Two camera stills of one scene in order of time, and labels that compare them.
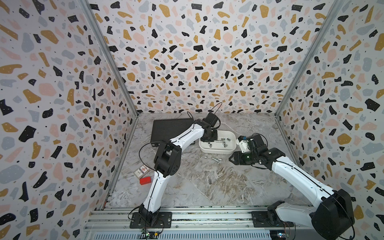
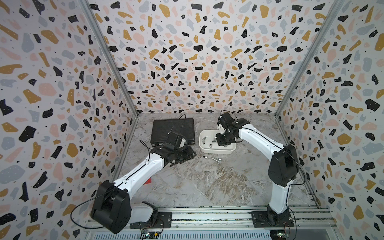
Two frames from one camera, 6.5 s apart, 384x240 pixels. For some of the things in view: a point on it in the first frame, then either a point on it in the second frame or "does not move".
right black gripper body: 248,158 to 223,139
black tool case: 165,129 does not move
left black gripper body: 212,137 to 182,155
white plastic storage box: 226,143 does not move
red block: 145,180 does not move
